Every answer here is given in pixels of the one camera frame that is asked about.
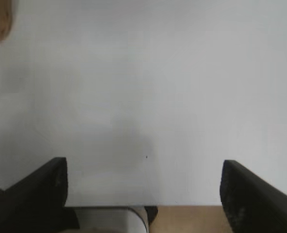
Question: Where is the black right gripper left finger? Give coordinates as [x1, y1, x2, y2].
[0, 157, 80, 233]

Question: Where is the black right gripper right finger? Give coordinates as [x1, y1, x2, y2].
[220, 159, 287, 233]

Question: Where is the white table leg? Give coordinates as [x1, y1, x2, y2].
[73, 206, 149, 233]

